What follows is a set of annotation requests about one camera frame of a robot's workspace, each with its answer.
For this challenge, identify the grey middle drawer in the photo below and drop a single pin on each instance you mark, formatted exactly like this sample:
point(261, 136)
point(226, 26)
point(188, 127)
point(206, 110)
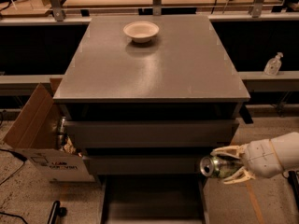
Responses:
point(142, 165)

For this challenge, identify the grey open bottom drawer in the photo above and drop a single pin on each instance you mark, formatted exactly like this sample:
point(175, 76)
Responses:
point(153, 199)

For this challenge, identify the brown cardboard box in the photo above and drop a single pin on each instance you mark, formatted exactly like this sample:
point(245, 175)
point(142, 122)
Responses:
point(34, 135)

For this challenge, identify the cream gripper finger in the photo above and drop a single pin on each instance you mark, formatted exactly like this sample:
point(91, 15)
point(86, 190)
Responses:
point(235, 152)
point(241, 175)

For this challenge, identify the white bowl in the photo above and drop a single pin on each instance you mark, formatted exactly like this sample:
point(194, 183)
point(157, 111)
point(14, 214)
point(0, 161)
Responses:
point(141, 31)

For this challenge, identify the grey top drawer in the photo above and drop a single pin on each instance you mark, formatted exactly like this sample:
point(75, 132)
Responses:
point(117, 134)

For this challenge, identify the clear sanitizer pump bottle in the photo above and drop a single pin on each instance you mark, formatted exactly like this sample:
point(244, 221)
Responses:
point(273, 65)

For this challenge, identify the green soda can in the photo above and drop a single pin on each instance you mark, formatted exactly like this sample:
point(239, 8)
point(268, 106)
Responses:
point(218, 167)

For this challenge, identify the cans inside cardboard box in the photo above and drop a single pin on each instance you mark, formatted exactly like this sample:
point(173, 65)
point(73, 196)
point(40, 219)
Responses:
point(64, 142)

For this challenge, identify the metal railing frame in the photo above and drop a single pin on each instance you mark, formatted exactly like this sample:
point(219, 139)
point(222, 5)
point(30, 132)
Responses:
point(217, 10)

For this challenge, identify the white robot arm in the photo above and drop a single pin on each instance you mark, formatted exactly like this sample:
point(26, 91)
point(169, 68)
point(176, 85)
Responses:
point(287, 149)

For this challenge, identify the black device on floor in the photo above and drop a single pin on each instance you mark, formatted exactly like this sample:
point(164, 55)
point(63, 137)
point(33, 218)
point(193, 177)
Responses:
point(57, 212)

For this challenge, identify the grey drawer cabinet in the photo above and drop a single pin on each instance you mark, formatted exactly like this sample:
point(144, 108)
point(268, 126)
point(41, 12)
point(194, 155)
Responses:
point(182, 74)

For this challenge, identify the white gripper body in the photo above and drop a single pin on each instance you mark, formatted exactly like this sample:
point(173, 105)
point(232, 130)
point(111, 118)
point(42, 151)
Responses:
point(259, 160)

